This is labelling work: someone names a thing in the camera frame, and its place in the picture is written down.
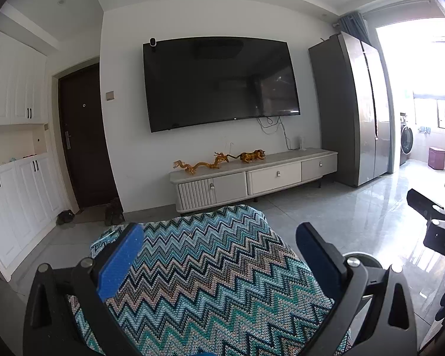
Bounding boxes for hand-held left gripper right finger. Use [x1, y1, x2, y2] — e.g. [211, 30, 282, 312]
[296, 222, 418, 356]

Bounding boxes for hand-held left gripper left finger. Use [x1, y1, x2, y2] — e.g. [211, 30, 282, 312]
[23, 222, 145, 356]

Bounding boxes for white round bin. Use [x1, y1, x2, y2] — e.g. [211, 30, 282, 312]
[341, 251, 382, 269]

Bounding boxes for purple storage box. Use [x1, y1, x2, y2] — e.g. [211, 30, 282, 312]
[428, 146, 445, 171]

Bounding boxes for washing machine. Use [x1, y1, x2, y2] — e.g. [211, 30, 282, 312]
[398, 113, 414, 166]

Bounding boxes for dark low shoes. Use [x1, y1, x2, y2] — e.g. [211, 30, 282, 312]
[55, 209, 76, 225]

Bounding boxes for window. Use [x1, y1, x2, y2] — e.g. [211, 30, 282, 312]
[411, 91, 445, 131]

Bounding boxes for grey white television console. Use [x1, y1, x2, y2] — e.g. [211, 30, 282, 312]
[169, 149, 338, 214]

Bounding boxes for zigzag knitted blanket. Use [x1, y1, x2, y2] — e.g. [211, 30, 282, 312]
[70, 204, 353, 356]

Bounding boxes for white base cabinets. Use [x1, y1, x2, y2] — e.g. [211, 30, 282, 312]
[0, 154, 69, 282]

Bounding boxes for golden tiger figurine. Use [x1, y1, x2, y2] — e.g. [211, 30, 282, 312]
[228, 149, 266, 163]

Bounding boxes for golden dragon figurine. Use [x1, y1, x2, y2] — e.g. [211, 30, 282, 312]
[173, 151, 231, 175]

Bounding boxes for silver refrigerator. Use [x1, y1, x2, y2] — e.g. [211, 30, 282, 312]
[308, 31, 394, 188]

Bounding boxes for dark brown door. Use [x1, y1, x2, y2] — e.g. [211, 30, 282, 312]
[57, 63, 120, 208]

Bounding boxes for grey curtain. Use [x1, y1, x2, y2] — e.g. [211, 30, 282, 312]
[337, 12, 369, 41]

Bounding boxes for television cable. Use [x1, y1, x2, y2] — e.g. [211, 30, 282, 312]
[258, 116, 301, 151]

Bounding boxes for black wall television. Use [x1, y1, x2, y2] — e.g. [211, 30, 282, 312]
[143, 37, 301, 133]

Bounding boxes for white wall cabinets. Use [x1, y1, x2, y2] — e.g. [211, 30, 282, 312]
[0, 26, 48, 127]

